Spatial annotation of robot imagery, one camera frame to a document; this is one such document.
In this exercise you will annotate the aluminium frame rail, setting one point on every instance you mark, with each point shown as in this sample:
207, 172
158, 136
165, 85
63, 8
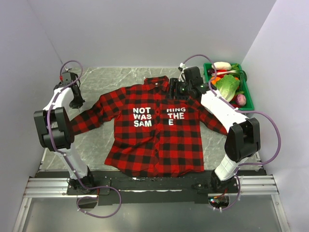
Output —
58, 187

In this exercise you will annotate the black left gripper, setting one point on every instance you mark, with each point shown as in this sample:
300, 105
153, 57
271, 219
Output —
75, 105

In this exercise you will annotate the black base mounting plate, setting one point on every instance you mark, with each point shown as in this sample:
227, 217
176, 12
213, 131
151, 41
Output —
117, 187

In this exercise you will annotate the white green onion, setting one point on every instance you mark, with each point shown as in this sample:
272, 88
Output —
227, 72

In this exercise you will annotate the orange fruit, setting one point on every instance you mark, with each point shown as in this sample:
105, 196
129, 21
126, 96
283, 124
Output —
214, 80

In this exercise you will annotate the purple onion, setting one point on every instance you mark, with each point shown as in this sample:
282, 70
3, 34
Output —
241, 100

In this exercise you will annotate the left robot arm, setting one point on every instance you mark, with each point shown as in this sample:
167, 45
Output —
56, 134

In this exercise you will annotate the green white cabbage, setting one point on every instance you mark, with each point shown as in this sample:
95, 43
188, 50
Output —
227, 86

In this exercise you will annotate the dark purple eggplant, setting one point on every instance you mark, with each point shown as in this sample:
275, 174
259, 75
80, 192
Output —
210, 71

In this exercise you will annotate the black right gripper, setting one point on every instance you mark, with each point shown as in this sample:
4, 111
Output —
174, 84

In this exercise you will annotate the red black plaid shirt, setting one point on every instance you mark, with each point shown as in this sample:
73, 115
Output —
154, 135

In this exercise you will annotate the small circuit board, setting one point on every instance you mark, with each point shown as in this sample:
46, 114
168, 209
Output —
219, 202

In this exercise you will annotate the white potato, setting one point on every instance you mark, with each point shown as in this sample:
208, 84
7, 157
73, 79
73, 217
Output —
221, 66

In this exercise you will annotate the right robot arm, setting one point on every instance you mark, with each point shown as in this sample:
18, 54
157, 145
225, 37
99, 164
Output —
243, 138

